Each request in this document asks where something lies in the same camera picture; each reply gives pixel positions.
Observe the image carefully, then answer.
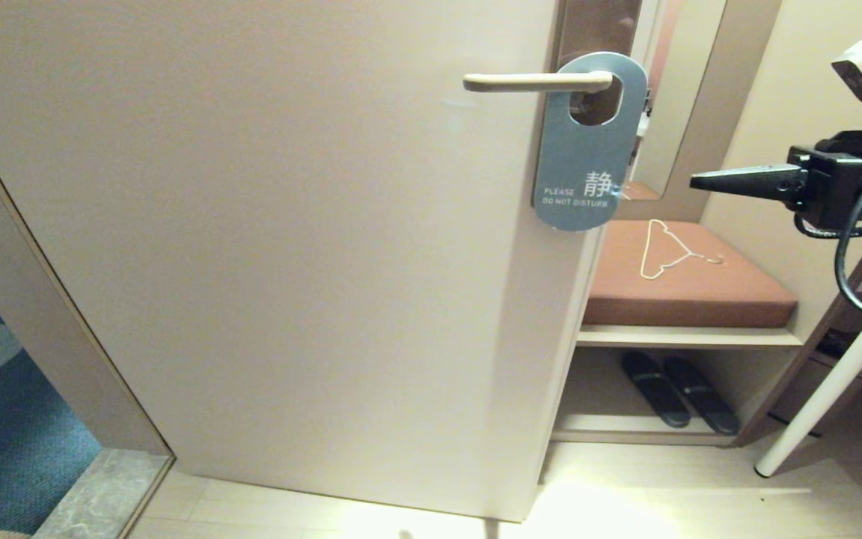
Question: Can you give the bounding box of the grey do-not-disturb door sign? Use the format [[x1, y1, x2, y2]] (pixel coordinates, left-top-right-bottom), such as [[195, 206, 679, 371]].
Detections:
[[533, 52, 649, 231]]

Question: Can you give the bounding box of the beige door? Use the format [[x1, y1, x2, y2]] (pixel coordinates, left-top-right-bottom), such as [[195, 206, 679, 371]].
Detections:
[[0, 0, 664, 523]]

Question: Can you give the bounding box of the brown seat cushion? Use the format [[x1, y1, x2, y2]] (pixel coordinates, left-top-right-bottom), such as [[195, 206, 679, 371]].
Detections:
[[583, 219, 798, 329]]

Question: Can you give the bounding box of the white table leg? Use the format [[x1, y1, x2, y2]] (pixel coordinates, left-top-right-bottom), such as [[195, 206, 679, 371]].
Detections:
[[754, 271, 862, 478]]

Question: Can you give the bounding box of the black slipper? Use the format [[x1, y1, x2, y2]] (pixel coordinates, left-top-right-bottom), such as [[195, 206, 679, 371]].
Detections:
[[661, 356, 740, 436], [620, 350, 691, 429]]

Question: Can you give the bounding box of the grey marble threshold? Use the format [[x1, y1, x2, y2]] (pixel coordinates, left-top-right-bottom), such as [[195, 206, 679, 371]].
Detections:
[[31, 447, 176, 539]]

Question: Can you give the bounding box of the blue carpet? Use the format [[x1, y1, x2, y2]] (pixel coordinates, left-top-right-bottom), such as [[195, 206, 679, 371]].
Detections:
[[0, 251, 103, 537]]

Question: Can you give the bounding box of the black smooth cable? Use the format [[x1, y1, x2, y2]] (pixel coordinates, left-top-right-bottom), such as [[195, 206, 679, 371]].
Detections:
[[794, 120, 862, 326]]

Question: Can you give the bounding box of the brown mirror frame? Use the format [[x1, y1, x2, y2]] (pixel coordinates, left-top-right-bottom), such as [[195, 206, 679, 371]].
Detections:
[[614, 0, 783, 222]]

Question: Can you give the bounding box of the wall mirror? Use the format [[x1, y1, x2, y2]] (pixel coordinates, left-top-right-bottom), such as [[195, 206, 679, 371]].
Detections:
[[629, 0, 729, 201]]

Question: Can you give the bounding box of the white wire hanger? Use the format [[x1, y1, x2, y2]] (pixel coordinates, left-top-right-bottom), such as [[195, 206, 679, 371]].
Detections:
[[639, 219, 725, 280]]

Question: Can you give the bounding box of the bronze door lock plate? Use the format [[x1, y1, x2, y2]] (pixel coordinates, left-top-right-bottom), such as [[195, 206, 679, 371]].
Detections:
[[554, 0, 643, 127]]

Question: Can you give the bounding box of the cream door handle lever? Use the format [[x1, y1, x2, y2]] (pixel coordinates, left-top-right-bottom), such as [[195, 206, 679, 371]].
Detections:
[[463, 71, 614, 94]]

